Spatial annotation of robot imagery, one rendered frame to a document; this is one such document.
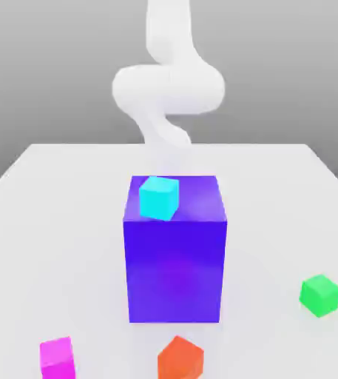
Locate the small orange cube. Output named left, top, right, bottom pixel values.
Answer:
left=157, top=335, right=205, bottom=379

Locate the small cyan cube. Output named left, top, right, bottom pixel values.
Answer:
left=138, top=175, right=180, bottom=222

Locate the small magenta cube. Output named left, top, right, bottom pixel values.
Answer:
left=39, top=336, right=77, bottom=379

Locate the large purple box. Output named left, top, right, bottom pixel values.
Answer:
left=122, top=175, right=228, bottom=324

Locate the small green cube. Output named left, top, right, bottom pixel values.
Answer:
left=298, top=273, right=338, bottom=319

